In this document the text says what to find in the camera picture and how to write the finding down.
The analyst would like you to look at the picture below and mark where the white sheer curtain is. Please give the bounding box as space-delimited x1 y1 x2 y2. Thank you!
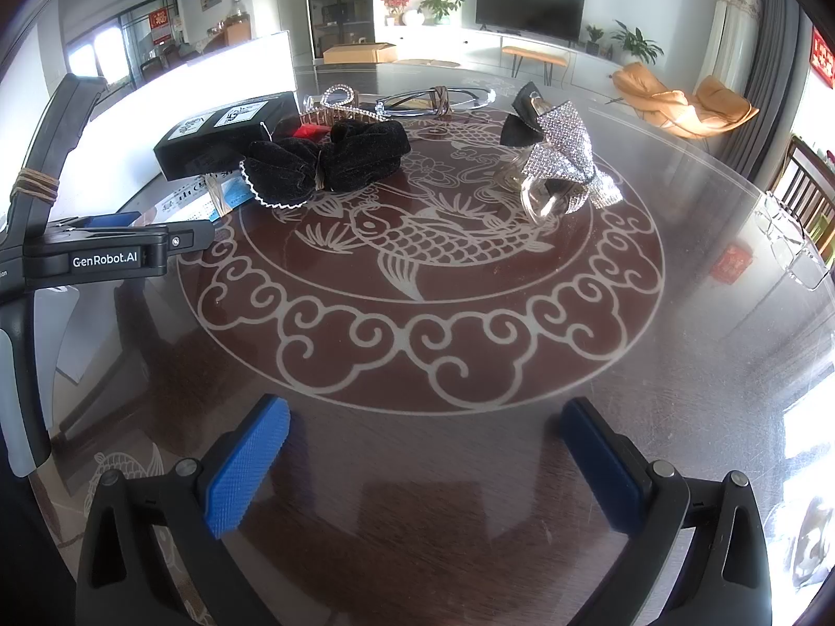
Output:
708 0 764 99

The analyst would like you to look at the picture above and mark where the dark wooden chair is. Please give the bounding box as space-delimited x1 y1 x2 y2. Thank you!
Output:
773 134 835 262

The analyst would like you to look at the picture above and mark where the wooden sideboard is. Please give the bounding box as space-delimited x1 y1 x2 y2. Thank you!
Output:
196 13 253 53

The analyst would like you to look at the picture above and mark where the grey curtain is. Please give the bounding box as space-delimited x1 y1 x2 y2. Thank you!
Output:
718 0 803 184

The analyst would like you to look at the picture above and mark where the black television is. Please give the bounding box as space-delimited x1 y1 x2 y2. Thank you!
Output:
475 0 586 43

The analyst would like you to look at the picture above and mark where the white television cabinet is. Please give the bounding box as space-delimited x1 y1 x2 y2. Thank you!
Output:
375 25 627 89

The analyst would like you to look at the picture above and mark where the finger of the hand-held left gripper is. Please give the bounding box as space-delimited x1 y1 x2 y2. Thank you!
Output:
163 220 216 254
83 211 143 229

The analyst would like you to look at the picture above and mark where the black velvet hair bow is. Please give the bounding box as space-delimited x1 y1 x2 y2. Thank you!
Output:
240 118 411 211

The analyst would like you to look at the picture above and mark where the red wall decoration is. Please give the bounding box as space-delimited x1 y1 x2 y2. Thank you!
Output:
809 29 835 89

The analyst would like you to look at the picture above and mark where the rhinestone bow hair clip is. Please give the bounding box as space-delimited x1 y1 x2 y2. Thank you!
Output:
520 101 624 213

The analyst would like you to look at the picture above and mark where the large white box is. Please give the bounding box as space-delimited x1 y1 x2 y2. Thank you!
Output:
29 30 292 384

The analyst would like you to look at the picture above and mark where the green potted plant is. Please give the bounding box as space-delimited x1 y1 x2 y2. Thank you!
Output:
419 0 466 26

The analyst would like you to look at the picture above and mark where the black bow hair clip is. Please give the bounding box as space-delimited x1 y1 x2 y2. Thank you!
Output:
499 81 555 148

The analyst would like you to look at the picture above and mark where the rhinestone loop hair clip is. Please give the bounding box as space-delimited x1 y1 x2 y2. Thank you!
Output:
303 83 383 122

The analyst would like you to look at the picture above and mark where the red square paper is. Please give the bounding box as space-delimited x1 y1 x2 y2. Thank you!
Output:
711 244 751 284

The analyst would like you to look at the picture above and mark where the wooden bench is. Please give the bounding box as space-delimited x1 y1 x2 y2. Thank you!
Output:
501 44 570 82

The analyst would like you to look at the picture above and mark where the orange lounge chair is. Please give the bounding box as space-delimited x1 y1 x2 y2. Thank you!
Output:
659 75 761 141
612 62 693 122

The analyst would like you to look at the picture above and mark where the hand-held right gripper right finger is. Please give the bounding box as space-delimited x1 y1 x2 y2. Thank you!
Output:
561 396 772 626

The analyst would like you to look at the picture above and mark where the tan rubber band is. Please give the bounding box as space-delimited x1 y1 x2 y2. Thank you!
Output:
11 168 63 202

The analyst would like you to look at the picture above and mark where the large leafy potted plant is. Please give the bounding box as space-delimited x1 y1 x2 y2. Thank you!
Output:
610 19 665 66

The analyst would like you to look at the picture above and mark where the blue white paper packet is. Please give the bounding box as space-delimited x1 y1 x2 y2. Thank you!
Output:
144 170 255 223

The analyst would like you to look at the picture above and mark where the clear claw clip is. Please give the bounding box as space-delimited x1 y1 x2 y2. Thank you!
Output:
520 173 576 223

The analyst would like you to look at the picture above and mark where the black box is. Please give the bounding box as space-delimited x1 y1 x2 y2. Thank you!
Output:
153 92 300 182

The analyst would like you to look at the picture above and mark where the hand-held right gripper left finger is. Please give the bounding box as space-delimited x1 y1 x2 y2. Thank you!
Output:
76 393 292 626

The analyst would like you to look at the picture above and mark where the glass display cabinet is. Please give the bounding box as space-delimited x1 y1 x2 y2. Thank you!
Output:
305 0 376 61

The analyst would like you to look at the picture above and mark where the round glass desktop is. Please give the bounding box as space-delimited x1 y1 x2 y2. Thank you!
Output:
26 55 835 626

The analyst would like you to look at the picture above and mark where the cardboard box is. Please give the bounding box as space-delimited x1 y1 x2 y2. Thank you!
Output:
323 42 398 65

